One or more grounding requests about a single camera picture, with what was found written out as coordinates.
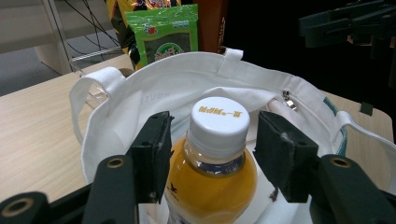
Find reddish brown box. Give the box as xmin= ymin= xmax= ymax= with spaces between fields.
xmin=192 ymin=0 xmax=231 ymax=54

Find clear acrylic tray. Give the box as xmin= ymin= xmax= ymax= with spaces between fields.
xmin=69 ymin=46 xmax=127 ymax=110

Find white and green tote bag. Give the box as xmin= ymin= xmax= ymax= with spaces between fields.
xmin=68 ymin=47 xmax=396 ymax=224

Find orange drink bottle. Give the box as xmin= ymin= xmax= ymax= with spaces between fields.
xmin=163 ymin=96 xmax=259 ymax=224

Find green snack packet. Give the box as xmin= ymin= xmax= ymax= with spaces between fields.
xmin=125 ymin=4 xmax=200 ymax=68

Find black hanging cables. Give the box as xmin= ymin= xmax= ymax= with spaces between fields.
xmin=64 ymin=0 xmax=120 ymax=52

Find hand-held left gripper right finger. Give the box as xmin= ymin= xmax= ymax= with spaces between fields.
xmin=253 ymin=110 xmax=320 ymax=203

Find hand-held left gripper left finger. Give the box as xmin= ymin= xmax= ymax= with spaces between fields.
xmin=125 ymin=111 xmax=174 ymax=204

